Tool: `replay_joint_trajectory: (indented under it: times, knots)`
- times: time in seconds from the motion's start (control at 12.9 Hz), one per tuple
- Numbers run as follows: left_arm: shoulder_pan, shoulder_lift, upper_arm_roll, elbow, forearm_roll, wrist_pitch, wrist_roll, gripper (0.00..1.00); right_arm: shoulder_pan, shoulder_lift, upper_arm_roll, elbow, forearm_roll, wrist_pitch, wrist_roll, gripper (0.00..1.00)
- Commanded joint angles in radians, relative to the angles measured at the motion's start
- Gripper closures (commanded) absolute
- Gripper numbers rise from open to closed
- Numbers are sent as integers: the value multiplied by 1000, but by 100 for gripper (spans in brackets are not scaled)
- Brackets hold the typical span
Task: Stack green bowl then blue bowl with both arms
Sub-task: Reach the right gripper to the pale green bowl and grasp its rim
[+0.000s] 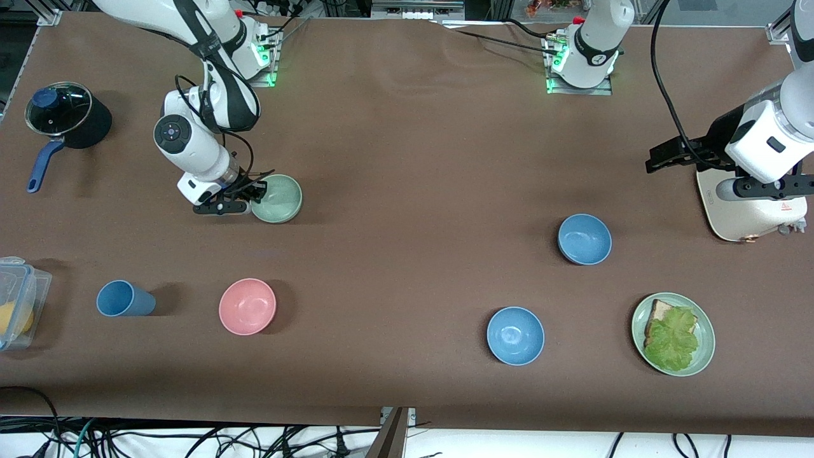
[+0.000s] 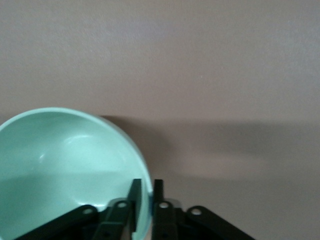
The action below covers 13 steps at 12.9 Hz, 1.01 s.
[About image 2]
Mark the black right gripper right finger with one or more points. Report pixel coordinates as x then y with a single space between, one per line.
170 222

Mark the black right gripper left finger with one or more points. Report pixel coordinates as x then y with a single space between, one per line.
117 220

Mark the mint green bowl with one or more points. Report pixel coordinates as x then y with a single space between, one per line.
62 162

